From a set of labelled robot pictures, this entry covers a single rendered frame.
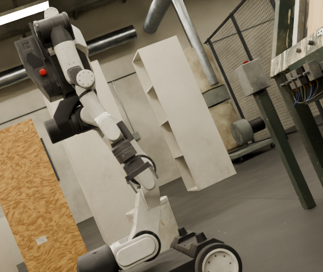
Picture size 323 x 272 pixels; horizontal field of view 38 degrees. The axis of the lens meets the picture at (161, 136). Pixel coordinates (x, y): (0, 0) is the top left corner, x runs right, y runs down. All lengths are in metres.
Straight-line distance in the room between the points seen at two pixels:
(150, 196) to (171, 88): 4.29
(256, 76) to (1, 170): 1.86
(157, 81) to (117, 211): 2.34
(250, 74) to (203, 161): 3.64
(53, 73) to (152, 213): 0.79
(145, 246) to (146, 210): 0.17
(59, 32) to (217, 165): 4.59
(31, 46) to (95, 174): 2.53
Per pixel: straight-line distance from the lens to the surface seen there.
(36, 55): 2.25
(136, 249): 2.19
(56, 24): 2.12
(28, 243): 3.51
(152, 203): 2.22
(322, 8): 2.69
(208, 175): 6.38
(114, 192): 4.62
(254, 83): 2.83
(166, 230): 3.08
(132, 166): 2.00
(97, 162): 4.62
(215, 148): 6.43
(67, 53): 2.07
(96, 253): 2.23
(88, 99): 2.02
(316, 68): 2.48
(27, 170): 3.51
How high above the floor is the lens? 0.64
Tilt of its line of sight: 2 degrees up
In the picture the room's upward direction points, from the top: 23 degrees counter-clockwise
